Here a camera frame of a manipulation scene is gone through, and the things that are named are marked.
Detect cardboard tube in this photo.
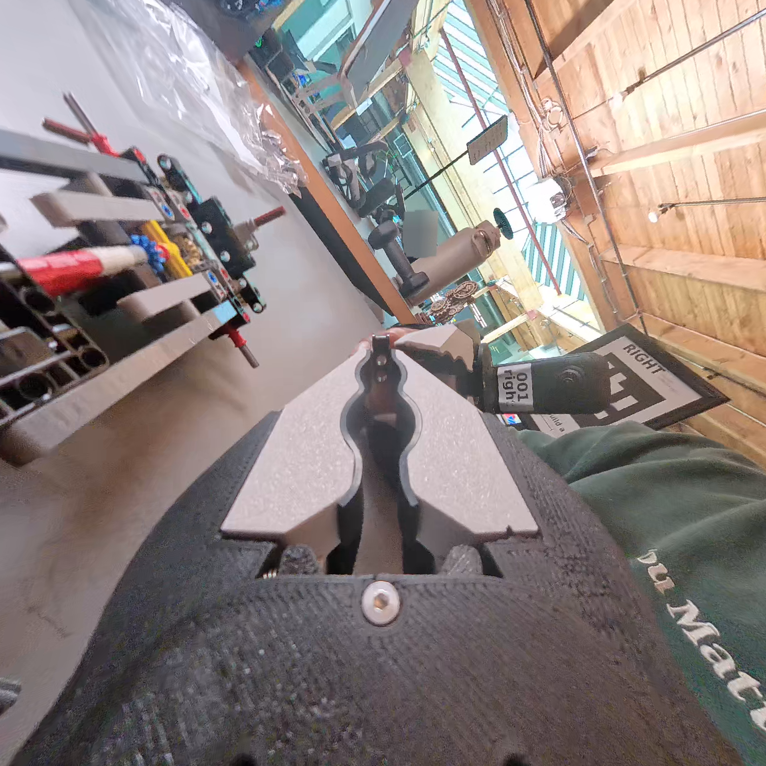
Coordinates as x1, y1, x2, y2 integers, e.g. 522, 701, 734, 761
412, 220, 502, 289

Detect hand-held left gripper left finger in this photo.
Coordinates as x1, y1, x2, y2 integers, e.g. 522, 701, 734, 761
220, 351, 370, 573

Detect black and white device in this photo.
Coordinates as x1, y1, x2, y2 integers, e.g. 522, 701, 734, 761
322, 140, 391, 210

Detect black rounded device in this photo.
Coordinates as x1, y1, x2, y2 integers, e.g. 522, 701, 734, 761
367, 219, 432, 304

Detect person's right hand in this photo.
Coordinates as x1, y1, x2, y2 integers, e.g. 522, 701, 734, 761
358, 327, 414, 355

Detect empty clear plastic bag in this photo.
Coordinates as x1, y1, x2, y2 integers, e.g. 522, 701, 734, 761
69, 0, 310, 197

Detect grey side table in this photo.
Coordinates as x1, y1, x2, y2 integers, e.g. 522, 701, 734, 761
236, 57, 421, 325

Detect black stand with placard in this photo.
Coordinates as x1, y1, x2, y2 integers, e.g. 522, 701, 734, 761
402, 114, 511, 203

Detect black lego connector piece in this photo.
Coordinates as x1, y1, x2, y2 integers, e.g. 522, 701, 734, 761
368, 334, 401, 434

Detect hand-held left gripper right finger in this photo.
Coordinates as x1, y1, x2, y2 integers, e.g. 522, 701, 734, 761
392, 353, 541, 572

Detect lego car chassis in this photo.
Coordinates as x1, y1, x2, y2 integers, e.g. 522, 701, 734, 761
0, 93, 288, 469

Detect wooden gear sculpture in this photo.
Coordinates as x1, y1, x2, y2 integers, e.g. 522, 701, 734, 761
426, 280, 481, 325

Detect curved plywood stand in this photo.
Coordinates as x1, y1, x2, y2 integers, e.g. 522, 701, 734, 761
292, 0, 421, 131

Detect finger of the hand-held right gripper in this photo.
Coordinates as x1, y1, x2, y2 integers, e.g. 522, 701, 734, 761
418, 353, 480, 399
394, 323, 481, 367

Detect black battery charger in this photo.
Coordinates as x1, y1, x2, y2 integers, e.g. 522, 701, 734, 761
250, 29, 283, 68

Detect person's right forearm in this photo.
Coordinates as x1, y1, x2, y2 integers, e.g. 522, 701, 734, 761
517, 419, 766, 500

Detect black lego beam subassembly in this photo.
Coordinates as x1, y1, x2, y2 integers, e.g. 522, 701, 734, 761
157, 152, 268, 316

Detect black framed marker sign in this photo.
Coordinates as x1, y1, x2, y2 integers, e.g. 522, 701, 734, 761
517, 323, 731, 433

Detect person's torso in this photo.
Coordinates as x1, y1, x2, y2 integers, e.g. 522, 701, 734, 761
565, 467, 766, 766

